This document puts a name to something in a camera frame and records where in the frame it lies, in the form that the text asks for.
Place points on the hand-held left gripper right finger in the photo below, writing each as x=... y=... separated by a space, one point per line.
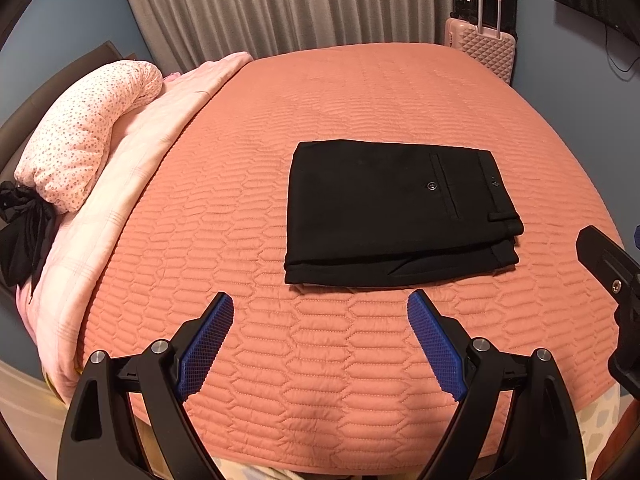
x=437 y=350

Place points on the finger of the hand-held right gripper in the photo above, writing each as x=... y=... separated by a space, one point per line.
x=605 y=265

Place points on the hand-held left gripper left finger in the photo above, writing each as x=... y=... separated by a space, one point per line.
x=207 y=345

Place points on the black pants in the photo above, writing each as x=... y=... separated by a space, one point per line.
x=375 y=200

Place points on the white leaf print sheet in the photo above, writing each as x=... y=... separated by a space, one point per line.
x=597 y=425

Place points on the folded pink blanket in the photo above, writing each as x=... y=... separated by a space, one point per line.
x=125 y=185

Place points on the black crumpled cloth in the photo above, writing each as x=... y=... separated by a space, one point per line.
x=25 y=230

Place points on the pink dotted pillow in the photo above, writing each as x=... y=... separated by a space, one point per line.
x=85 y=125

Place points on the pink hard-shell suitcase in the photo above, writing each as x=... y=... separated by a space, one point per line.
x=480 y=45

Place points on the orange quilted bedspread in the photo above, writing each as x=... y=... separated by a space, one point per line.
x=350 y=90

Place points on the brown bed headboard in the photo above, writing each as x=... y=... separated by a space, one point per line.
x=60 y=85

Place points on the grey pleated curtain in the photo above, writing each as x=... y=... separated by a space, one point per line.
x=300 y=0

